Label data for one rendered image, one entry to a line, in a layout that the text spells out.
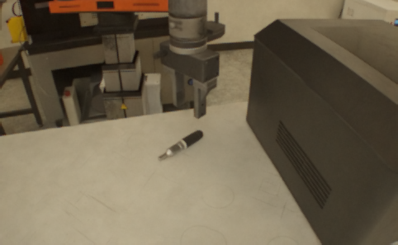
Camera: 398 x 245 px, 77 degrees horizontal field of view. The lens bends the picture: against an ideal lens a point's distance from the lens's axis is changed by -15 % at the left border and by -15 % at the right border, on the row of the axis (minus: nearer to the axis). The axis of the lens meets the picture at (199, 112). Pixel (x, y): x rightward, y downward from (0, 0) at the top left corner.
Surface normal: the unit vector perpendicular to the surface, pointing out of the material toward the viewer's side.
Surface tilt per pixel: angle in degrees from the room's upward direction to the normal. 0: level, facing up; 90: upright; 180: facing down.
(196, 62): 90
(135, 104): 90
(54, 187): 0
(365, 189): 90
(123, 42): 90
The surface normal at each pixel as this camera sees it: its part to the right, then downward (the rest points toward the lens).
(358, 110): -0.82, -0.33
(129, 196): 0.00, -0.82
